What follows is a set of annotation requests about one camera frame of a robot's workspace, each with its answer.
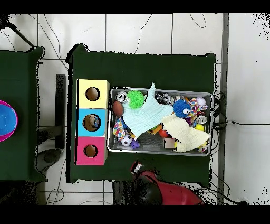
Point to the plain wooden cube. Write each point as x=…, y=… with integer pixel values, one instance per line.
x=169, y=143

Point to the cream knit cloth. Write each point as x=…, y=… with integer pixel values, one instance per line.
x=183, y=133

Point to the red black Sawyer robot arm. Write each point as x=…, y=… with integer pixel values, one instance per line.
x=175, y=194

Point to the shallow clear mesh bin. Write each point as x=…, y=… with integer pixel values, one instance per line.
x=151, y=142

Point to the wooden box with three holes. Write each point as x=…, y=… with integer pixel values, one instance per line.
x=101, y=101

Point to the small black white soccer ball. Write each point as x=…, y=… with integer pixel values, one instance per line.
x=126, y=140

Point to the colourful dotted cloth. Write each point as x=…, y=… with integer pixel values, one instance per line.
x=118, y=129

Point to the mint green knit cloth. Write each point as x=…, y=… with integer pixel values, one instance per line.
x=145, y=118

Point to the small brown football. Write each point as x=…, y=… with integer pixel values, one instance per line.
x=117, y=108

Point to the green spiky rubber ball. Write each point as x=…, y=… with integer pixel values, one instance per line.
x=135, y=99

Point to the plain silver can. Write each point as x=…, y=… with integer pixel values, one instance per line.
x=121, y=97

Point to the black printed can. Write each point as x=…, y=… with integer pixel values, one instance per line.
x=162, y=99

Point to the blue spiky rubber ball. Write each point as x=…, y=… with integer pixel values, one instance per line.
x=179, y=107

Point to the black upright panel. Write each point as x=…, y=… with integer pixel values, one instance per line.
x=60, y=105

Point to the dark green tablecloth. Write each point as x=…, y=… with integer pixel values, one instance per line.
x=21, y=74
x=147, y=69

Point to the pink bowl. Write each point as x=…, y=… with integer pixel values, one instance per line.
x=6, y=138

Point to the blue bowl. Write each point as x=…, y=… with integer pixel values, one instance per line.
x=6, y=120

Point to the black tripod pole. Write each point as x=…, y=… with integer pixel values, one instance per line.
x=4, y=22

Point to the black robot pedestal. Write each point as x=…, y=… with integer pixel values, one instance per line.
x=122, y=194

